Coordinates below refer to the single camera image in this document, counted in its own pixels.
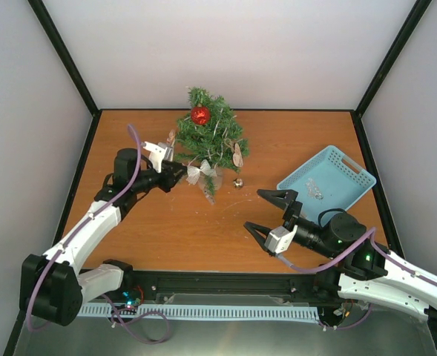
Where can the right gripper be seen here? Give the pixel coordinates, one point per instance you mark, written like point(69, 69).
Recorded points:
point(292, 205)

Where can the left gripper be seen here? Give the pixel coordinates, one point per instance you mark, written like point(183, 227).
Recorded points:
point(169, 170)

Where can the white mesh bow ornament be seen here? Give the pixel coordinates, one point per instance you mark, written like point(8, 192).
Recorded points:
point(195, 172)

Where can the clear battery box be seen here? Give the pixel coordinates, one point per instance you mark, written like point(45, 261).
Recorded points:
point(210, 198)

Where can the red bauble ornament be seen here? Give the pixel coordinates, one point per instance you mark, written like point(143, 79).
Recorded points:
point(200, 115)

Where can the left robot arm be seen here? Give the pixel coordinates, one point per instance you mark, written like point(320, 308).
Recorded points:
point(53, 285)

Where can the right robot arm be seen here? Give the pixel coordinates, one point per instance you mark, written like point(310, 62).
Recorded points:
point(358, 267)

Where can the small green christmas tree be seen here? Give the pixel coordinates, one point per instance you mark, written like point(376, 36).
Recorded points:
point(201, 142)

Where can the gold disco ball ornament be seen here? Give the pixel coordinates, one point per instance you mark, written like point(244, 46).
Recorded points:
point(238, 183)

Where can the silver script word ornament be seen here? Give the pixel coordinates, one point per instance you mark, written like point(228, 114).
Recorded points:
point(313, 190)

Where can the light blue plastic basket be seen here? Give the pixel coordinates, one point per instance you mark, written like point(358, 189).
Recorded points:
point(341, 180)

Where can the small circuit board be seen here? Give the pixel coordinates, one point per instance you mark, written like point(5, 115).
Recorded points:
point(128, 302)

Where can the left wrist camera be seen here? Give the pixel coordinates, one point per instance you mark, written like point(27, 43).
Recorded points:
point(158, 154)

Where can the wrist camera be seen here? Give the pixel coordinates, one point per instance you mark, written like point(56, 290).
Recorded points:
point(279, 239)
point(158, 154)

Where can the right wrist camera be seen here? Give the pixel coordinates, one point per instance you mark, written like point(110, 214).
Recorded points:
point(279, 239)

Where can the light blue cable duct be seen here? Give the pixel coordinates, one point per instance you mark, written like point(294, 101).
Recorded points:
point(224, 313)

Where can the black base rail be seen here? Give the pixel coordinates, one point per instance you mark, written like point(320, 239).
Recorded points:
point(299, 288)

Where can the left back frame post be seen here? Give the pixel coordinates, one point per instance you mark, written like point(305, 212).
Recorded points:
point(44, 18)

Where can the frame post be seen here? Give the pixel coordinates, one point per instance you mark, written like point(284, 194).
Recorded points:
point(406, 30)
point(44, 18)

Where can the right back frame post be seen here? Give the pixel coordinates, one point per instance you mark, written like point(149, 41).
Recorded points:
point(406, 30)

